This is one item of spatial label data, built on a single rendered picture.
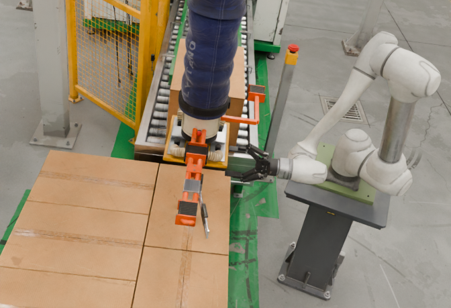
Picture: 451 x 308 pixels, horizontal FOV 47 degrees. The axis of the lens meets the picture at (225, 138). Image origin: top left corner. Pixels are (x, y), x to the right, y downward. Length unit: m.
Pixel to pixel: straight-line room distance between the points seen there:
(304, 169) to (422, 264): 1.61
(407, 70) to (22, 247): 1.77
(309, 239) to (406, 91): 1.14
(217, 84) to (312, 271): 1.35
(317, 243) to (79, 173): 1.32
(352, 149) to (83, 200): 1.33
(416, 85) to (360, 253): 1.65
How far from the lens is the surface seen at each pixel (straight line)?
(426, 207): 4.05
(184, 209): 1.93
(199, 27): 2.08
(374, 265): 3.47
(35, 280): 2.40
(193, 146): 2.22
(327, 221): 2.80
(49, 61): 3.62
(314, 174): 2.21
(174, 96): 2.80
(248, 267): 3.19
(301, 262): 3.05
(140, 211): 2.64
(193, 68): 2.19
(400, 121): 2.26
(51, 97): 3.77
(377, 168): 2.46
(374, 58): 2.15
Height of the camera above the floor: 2.43
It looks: 37 degrees down
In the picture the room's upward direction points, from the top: 10 degrees clockwise
